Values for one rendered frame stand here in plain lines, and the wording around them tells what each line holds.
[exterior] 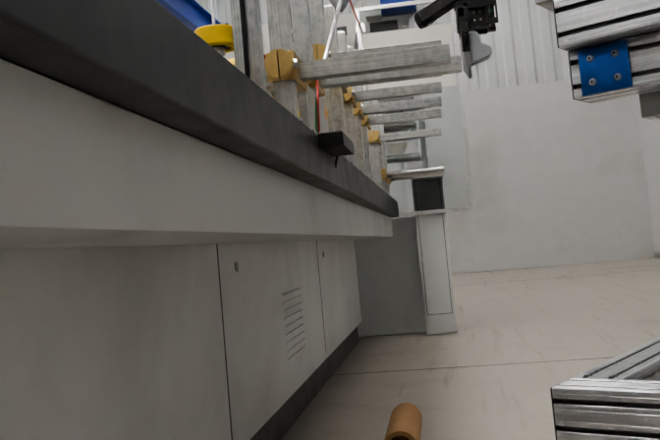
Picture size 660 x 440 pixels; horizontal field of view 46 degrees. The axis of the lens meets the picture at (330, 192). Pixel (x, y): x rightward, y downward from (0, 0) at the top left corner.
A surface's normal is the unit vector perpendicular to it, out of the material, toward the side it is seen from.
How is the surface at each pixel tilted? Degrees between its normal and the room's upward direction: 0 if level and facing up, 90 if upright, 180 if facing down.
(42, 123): 90
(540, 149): 90
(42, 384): 90
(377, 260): 90
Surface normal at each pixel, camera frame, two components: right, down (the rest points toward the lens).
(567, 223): -0.17, -0.05
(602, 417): -0.63, 0.00
